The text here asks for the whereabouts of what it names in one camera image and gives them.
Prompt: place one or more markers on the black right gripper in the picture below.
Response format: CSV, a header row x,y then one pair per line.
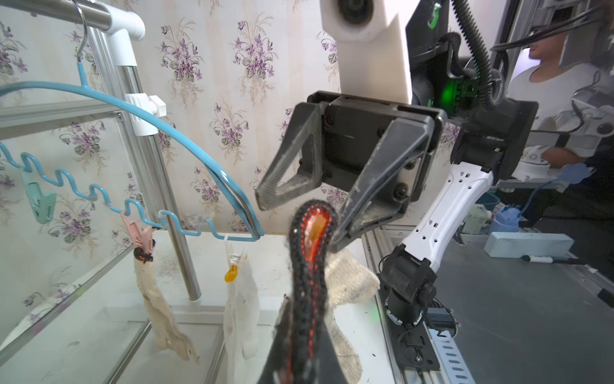
x,y
366,144

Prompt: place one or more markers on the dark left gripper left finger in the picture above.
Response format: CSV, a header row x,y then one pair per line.
x,y
277,367

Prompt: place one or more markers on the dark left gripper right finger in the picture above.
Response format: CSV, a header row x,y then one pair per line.
x,y
327,367

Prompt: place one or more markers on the white glove yellow cuff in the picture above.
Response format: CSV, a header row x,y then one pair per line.
x,y
241,317

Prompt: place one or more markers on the beige glove black cuff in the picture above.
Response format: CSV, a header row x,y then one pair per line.
x,y
165,328
321,282

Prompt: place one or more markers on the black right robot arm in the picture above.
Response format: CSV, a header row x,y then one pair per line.
x,y
488,148

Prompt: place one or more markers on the white plastic clothespin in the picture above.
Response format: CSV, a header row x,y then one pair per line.
x,y
234,259

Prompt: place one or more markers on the pink plastic clothespin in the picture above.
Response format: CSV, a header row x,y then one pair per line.
x,y
142,238

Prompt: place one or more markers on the seated person white shirt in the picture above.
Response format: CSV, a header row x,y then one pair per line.
x,y
552,87

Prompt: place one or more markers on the white steel drying rack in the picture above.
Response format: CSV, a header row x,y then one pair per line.
x,y
68,281

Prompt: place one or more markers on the mint green clothespin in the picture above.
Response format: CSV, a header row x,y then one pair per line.
x,y
41,203

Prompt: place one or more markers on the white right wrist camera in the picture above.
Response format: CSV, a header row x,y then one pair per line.
x,y
372,49

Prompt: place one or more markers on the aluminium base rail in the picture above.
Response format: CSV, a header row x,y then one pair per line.
x,y
423,354

